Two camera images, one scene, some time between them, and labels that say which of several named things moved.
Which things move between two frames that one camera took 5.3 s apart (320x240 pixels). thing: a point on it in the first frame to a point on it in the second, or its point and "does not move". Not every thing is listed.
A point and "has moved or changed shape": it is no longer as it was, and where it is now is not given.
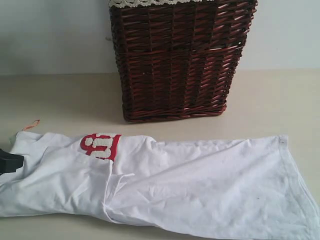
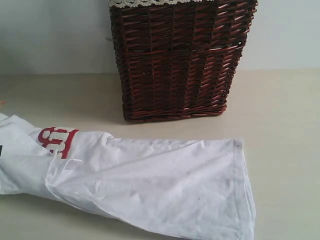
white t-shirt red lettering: [247, 188] has moved or changed shape
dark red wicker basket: [177, 62] does not move
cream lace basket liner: [116, 3] does not move
